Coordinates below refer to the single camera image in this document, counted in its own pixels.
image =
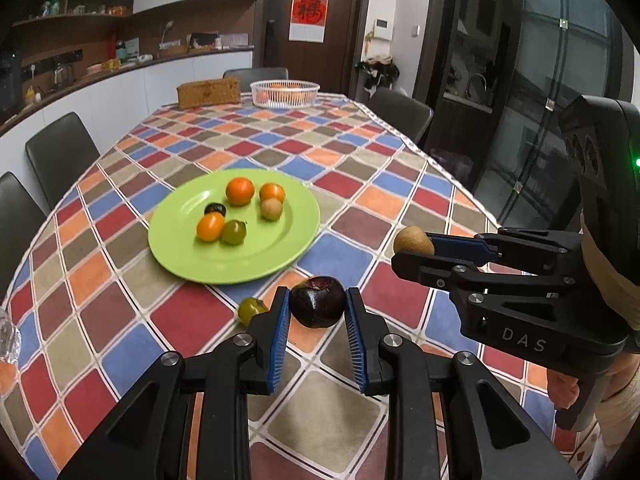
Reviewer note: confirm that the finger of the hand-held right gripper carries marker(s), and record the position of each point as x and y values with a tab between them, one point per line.
460	246
450	272

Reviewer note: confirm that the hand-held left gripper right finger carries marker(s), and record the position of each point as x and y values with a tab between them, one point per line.
356	345

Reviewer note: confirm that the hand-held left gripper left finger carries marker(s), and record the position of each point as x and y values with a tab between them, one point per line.
279	340

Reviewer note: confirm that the green tomato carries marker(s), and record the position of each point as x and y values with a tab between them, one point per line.
233	232
248	310

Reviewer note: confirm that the brown kiwi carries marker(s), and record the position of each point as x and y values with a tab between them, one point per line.
413	241

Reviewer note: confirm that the dark purple plum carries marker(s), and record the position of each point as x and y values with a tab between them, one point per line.
318	302
216	209

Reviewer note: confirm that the green plate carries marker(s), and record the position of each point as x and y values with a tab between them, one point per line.
190	255

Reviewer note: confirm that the tan round fruit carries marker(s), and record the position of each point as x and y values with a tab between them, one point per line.
271	209

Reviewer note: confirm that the small orange tangerine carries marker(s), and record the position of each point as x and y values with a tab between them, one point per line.
210	226
272	191

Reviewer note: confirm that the large orange tangerine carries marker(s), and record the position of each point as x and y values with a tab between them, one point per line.
240	191

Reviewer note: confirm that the person's right forearm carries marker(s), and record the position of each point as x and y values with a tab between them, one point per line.
625	410

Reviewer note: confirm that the person's right hand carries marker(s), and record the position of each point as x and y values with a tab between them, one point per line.
562	387

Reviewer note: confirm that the glass sliding door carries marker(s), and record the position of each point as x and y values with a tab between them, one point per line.
540	85

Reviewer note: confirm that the dark grey dining chair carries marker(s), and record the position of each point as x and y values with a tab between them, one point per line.
255	79
400	112
17	225
62	155

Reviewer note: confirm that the metal faucet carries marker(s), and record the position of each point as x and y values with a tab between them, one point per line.
477	82

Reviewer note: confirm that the pile of bags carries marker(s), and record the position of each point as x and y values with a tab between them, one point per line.
377	72

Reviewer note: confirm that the white intercom panel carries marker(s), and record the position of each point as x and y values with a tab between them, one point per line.
381	29

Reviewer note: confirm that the heap of oranges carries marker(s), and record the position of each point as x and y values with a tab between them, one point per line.
286	87

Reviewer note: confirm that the white plastic basket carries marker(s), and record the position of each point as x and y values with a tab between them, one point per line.
265	97

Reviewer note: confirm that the dark brown door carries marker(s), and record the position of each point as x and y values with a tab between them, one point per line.
345	20

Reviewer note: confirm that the woven wicker box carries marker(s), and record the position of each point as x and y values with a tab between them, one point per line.
207	93

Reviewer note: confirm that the clear plastic water bottle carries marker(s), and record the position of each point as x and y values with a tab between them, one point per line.
9	337

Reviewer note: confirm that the red and white door poster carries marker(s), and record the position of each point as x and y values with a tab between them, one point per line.
308	10

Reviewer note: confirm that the black door lock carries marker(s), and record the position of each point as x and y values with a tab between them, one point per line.
269	35

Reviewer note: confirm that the white counter cabinet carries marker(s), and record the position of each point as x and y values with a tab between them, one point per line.
125	95

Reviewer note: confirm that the black box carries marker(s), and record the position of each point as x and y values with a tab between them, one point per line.
204	41

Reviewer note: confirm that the shallow wicker basket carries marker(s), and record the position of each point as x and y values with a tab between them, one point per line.
173	50

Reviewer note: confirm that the white desk lamp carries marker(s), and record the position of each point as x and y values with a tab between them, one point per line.
166	30

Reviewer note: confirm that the glass jar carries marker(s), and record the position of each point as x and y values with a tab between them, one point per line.
59	75

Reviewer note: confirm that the yellow squeeze bottle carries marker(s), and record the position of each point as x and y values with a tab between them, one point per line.
32	96

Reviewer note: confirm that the black water dispenser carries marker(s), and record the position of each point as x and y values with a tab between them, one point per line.
10	80

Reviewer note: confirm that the wooden wall shelf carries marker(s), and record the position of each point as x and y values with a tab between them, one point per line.
70	18

